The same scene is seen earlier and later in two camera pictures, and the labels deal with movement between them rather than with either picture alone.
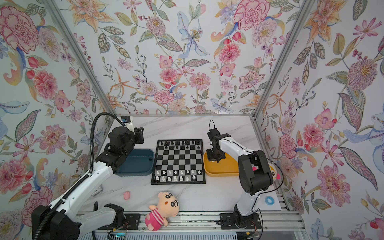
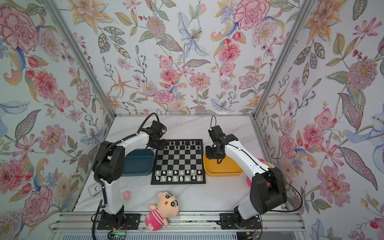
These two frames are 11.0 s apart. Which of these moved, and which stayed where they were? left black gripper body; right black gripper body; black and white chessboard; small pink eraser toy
Moved: left black gripper body
Stayed: small pink eraser toy; right black gripper body; black and white chessboard
